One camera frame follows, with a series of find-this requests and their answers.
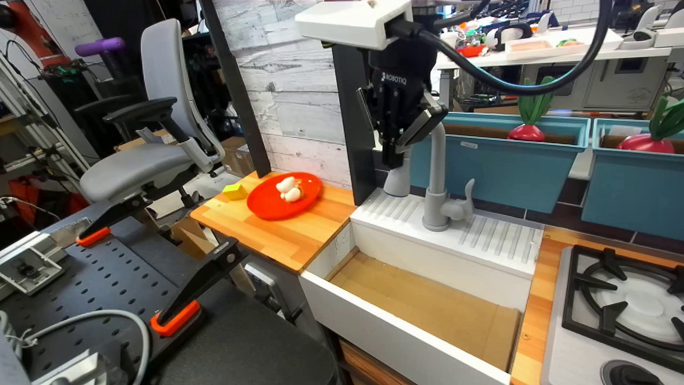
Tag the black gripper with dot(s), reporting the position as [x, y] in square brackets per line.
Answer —
[389, 98]

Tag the grey toy tap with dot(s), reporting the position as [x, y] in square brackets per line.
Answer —
[434, 189]

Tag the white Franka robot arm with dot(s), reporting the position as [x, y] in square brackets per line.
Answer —
[348, 22]

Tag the blue planter box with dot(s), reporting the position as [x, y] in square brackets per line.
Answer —
[499, 171]
[632, 192]

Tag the red toy radish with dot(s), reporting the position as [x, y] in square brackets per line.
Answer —
[528, 130]
[644, 142]

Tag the grey wood-print back panel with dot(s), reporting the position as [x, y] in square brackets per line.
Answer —
[292, 92]

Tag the white toy food piece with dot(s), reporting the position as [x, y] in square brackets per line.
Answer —
[285, 184]
[292, 192]

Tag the red plate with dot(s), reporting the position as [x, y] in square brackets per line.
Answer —
[274, 203]

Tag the wooden counter board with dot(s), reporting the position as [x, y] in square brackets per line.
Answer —
[285, 236]

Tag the white background table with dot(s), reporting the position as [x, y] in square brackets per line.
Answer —
[556, 53]

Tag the yellow block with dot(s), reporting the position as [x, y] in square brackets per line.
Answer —
[233, 191]

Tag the white toy sink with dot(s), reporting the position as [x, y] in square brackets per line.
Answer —
[397, 335]

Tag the grey office chair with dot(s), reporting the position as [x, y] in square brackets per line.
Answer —
[134, 168]

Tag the toy gas stove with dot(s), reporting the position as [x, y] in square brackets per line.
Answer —
[627, 322]

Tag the purple roll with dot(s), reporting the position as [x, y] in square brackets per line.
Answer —
[98, 46]

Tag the black frame post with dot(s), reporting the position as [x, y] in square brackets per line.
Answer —
[351, 128]
[236, 87]

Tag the silver metal bracket plate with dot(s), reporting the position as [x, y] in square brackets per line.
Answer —
[29, 269]

